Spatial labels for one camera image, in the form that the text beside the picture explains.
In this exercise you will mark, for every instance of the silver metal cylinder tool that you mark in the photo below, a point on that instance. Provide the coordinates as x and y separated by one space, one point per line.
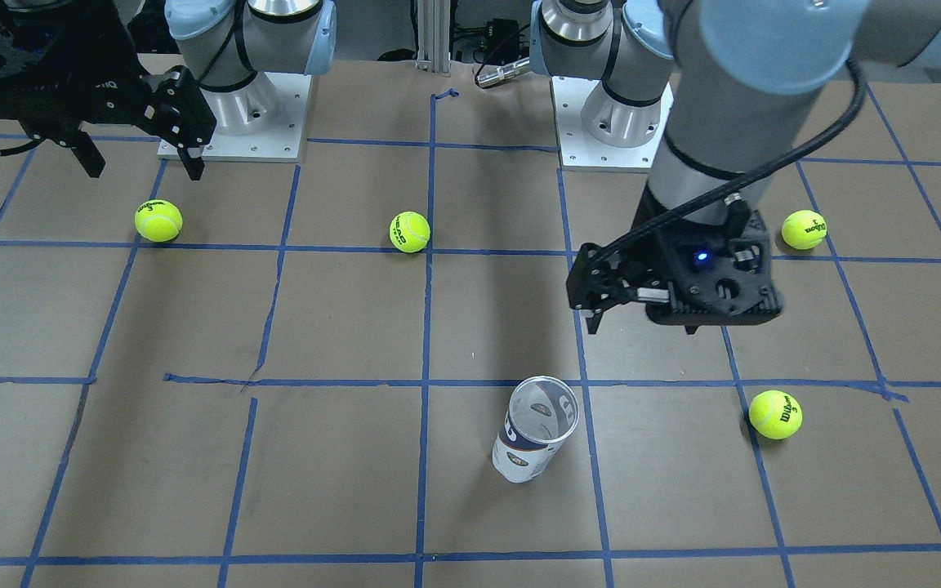
503 73

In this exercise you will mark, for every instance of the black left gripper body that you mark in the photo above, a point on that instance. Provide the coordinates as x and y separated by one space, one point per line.
657 247

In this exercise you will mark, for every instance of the yellow Head tennis ball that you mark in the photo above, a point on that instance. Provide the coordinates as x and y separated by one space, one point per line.
409 232

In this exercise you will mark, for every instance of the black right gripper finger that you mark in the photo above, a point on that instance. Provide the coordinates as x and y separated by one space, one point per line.
191 158
85 151

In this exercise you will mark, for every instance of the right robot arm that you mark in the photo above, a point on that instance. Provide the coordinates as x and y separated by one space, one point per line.
224 42

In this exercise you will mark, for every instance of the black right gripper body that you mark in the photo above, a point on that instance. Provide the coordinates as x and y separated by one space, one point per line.
103 82

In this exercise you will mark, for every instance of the aluminium frame post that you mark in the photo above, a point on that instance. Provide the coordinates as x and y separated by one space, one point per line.
433 36

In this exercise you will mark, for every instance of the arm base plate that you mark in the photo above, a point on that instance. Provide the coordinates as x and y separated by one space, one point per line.
250 131
597 133

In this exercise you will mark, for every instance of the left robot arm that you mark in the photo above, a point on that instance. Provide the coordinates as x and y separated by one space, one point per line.
762 85

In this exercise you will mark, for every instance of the Wilson tennis ball can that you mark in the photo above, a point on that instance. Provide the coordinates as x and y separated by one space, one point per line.
541 414

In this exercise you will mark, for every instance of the black power adapter box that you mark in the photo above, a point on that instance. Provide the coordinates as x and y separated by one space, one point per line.
499 41

